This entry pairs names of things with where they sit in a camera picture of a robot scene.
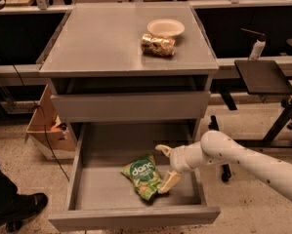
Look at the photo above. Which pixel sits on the black side table stand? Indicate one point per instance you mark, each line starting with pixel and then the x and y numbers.
pixel 263 78

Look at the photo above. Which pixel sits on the open grey bottom drawer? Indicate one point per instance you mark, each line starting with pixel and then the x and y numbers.
pixel 100 197

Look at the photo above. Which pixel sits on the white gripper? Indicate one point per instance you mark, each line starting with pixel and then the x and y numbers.
pixel 178 160

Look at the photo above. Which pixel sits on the gold foil snack bag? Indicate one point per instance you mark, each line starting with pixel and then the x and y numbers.
pixel 158 46

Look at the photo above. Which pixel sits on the cardboard box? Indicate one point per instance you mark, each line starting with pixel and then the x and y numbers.
pixel 50 135

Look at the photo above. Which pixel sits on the grey upper drawer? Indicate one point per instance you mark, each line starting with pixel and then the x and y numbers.
pixel 131 107

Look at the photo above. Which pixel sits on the white paper bowl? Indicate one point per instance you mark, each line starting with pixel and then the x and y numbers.
pixel 165 28

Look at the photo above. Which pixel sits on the grey drawer cabinet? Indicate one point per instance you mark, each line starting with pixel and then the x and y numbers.
pixel 99 52

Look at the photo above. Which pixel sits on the black shoe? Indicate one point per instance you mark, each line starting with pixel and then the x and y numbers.
pixel 21 207

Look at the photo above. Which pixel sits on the green rice chip bag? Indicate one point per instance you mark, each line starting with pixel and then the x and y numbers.
pixel 144 175

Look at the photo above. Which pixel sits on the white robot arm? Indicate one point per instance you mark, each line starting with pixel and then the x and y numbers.
pixel 217 148

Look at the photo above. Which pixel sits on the white squeeze bottle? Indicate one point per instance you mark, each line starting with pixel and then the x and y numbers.
pixel 258 46

